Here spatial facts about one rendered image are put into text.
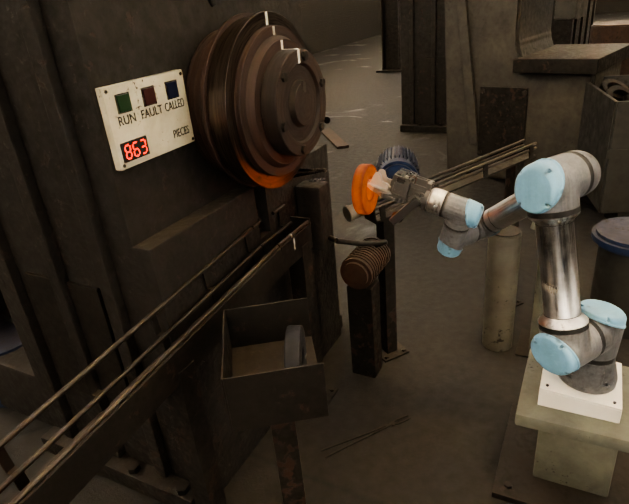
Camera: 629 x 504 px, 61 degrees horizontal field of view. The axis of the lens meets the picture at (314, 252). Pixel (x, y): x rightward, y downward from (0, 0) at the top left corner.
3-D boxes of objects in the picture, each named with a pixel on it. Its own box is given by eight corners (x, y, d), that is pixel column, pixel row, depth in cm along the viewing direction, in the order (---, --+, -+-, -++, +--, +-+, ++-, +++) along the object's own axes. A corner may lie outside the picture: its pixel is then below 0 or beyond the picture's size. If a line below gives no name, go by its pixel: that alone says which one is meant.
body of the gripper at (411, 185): (399, 166, 160) (437, 179, 156) (393, 192, 164) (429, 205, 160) (391, 173, 154) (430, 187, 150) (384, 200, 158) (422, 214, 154)
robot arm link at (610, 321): (627, 350, 142) (640, 308, 135) (597, 370, 136) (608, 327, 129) (586, 328, 151) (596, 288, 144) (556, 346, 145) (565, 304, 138)
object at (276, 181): (221, 210, 142) (188, 20, 122) (303, 160, 179) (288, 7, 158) (241, 212, 139) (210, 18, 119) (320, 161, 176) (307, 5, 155)
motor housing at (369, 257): (345, 376, 211) (336, 257, 188) (366, 345, 229) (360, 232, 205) (376, 384, 206) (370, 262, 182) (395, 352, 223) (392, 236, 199)
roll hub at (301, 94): (267, 167, 141) (253, 56, 129) (315, 140, 163) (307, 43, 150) (286, 169, 138) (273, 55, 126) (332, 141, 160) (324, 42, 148)
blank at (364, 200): (361, 223, 168) (371, 223, 166) (346, 196, 155) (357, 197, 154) (373, 182, 174) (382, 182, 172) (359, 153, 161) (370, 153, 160)
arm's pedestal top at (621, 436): (643, 380, 158) (646, 369, 156) (649, 459, 133) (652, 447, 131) (529, 357, 172) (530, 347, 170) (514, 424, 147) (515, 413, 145)
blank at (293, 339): (285, 408, 106) (302, 408, 106) (281, 331, 106) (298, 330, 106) (293, 387, 122) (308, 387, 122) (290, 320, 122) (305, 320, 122)
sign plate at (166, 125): (115, 170, 120) (94, 88, 112) (189, 140, 140) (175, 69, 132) (123, 171, 119) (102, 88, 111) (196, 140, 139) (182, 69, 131)
